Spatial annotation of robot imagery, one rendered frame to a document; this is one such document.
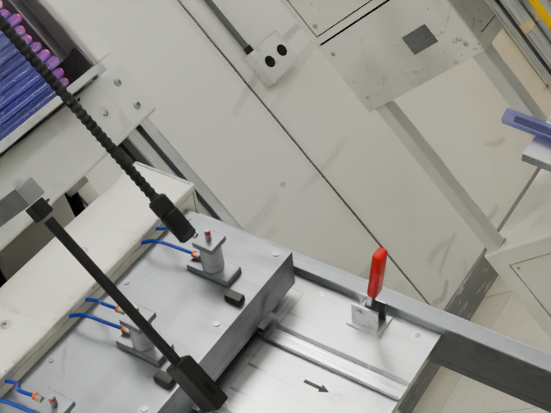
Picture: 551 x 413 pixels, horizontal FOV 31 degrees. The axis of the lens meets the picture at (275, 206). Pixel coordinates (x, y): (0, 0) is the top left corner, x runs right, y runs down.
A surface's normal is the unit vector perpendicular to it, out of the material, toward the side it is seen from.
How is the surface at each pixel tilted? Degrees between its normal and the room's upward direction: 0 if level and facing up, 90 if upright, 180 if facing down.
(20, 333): 43
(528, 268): 90
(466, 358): 90
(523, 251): 90
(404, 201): 90
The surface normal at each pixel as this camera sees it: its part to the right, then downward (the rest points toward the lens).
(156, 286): -0.08, -0.73
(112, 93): 0.55, -0.26
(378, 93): -0.54, 0.61
